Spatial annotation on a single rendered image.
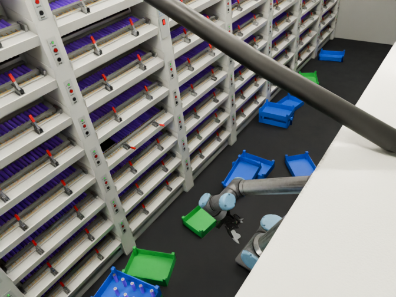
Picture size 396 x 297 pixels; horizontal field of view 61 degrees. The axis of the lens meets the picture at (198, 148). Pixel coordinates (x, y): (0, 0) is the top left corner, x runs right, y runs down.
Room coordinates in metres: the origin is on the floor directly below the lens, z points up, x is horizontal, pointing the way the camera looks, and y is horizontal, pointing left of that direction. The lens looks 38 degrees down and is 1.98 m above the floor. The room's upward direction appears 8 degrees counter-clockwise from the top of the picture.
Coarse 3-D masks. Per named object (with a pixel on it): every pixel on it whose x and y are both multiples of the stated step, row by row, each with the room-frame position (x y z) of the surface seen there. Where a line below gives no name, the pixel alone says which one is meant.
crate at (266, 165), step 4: (244, 152) 2.28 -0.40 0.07; (244, 156) 2.28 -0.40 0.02; (248, 156) 2.27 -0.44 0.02; (252, 156) 2.25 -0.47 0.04; (256, 156) 2.22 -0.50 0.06; (236, 160) 2.20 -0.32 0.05; (252, 160) 2.23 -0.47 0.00; (256, 160) 2.22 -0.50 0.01; (260, 160) 2.19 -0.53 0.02; (264, 160) 2.17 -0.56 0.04; (268, 160) 2.15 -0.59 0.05; (272, 160) 2.11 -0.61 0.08; (232, 164) 2.15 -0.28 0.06; (264, 164) 2.16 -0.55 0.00; (268, 164) 2.15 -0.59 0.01; (272, 164) 2.09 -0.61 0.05; (264, 168) 2.11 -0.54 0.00; (268, 168) 2.11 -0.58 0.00; (272, 168) 2.08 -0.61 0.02; (260, 172) 2.07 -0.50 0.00; (264, 172) 2.06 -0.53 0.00; (268, 172) 2.02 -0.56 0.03; (256, 176) 2.00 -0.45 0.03; (260, 176) 1.98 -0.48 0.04; (264, 176) 1.97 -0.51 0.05
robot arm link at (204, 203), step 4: (204, 196) 1.34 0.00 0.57; (208, 196) 1.32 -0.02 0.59; (200, 200) 1.33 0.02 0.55; (204, 200) 1.30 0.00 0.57; (208, 200) 1.30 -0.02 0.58; (200, 204) 1.30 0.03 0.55; (204, 204) 1.28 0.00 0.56; (208, 204) 1.28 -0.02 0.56; (204, 208) 1.28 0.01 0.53; (208, 208) 1.27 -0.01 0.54; (208, 212) 1.28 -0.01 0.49; (212, 212) 1.27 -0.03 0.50; (216, 212) 1.27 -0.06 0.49; (212, 216) 1.28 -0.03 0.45
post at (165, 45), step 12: (132, 12) 2.07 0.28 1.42; (156, 12) 1.95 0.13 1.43; (168, 24) 2.02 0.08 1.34; (156, 36) 1.97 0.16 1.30; (168, 36) 2.00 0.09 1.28; (156, 48) 1.98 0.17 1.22; (168, 48) 1.99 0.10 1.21; (168, 60) 1.98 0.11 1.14; (156, 72) 2.01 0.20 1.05; (168, 72) 1.96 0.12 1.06; (168, 96) 1.96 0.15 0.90; (180, 108) 2.01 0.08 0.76; (180, 132) 1.98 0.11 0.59; (180, 144) 1.96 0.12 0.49; (180, 168) 1.97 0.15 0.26; (192, 180) 2.01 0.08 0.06
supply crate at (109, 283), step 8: (112, 272) 1.06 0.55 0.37; (120, 272) 1.05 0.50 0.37; (112, 280) 1.04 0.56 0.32; (120, 280) 1.03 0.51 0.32; (128, 280) 1.02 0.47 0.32; (136, 280) 1.00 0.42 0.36; (104, 288) 0.99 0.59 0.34; (112, 288) 0.99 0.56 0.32; (120, 288) 0.98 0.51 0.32; (128, 288) 0.98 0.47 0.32; (136, 288) 0.97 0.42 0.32; (144, 288) 0.97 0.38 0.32; (152, 288) 0.95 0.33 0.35; (96, 296) 0.94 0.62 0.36; (104, 296) 0.95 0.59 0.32; (112, 296) 0.94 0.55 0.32; (120, 296) 0.94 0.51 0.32; (128, 296) 0.93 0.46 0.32; (136, 296) 0.93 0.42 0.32; (144, 296) 0.92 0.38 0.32
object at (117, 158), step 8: (160, 104) 2.02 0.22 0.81; (168, 112) 1.98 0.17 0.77; (160, 120) 1.89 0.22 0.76; (168, 120) 1.91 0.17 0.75; (152, 128) 1.81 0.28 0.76; (160, 128) 1.85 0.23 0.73; (136, 136) 1.74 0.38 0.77; (144, 136) 1.74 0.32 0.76; (152, 136) 1.79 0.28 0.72; (128, 144) 1.67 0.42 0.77; (136, 144) 1.67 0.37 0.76; (104, 152) 1.60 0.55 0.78; (120, 152) 1.60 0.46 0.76; (128, 152) 1.62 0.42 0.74; (112, 160) 1.54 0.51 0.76; (120, 160) 1.57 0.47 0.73; (112, 168) 1.52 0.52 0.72
